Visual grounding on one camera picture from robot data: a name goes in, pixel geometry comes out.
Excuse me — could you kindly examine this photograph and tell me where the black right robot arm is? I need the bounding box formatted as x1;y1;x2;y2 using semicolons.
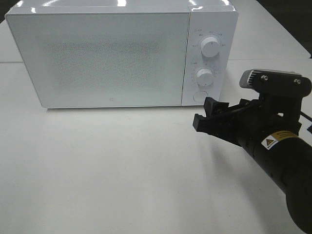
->
193;95;312;234

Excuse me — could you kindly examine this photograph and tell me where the white microwave knob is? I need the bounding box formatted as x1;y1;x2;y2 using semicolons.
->
200;35;220;58
196;68;215;86

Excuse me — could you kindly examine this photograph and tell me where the white microwave door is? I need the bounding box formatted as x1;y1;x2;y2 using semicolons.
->
7;13;189;108

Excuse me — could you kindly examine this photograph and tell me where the round door release button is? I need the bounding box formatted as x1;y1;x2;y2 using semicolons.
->
193;91;208;103

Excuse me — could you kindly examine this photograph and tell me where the white microwave oven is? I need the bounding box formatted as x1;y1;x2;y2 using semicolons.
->
5;0;238;108

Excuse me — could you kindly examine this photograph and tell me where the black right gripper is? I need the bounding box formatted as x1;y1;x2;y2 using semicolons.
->
193;95;302;148

